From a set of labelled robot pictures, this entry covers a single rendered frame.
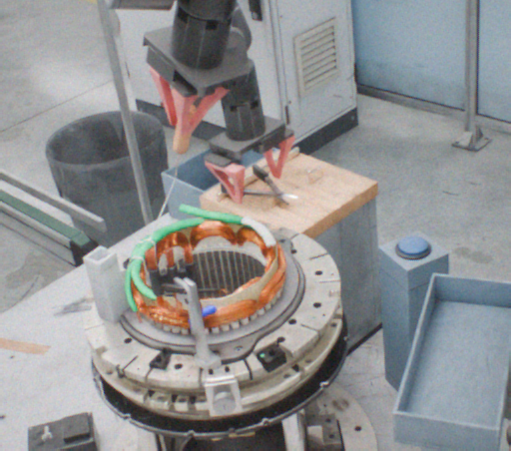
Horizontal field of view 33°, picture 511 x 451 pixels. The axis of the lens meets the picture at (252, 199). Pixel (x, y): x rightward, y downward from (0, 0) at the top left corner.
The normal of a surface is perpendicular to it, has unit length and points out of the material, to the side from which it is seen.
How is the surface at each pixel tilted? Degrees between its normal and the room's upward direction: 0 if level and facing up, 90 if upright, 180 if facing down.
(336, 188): 0
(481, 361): 0
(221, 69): 22
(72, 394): 0
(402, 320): 90
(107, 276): 90
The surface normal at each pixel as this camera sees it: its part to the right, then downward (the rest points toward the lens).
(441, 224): -0.12, -0.85
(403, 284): -0.89, 0.32
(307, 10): 0.72, 0.28
